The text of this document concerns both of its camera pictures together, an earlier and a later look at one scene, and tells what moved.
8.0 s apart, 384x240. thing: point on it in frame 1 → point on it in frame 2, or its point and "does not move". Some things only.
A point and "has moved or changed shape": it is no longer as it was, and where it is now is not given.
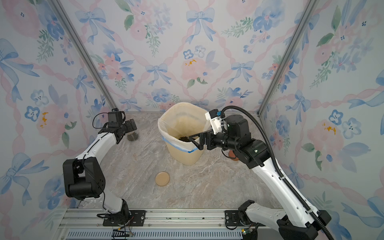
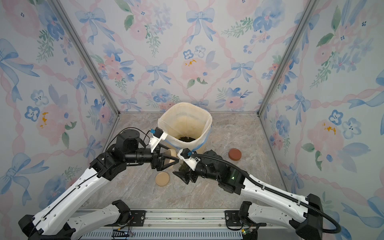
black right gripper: (211, 136) → (185, 175)
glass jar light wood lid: (132, 136) has moved or changed shape
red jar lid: (232, 154) does not move
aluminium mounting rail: (87, 224) does not move
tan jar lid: (162, 179) does not move
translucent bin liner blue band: (178, 121) does not move
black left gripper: (131, 127) → (160, 163)
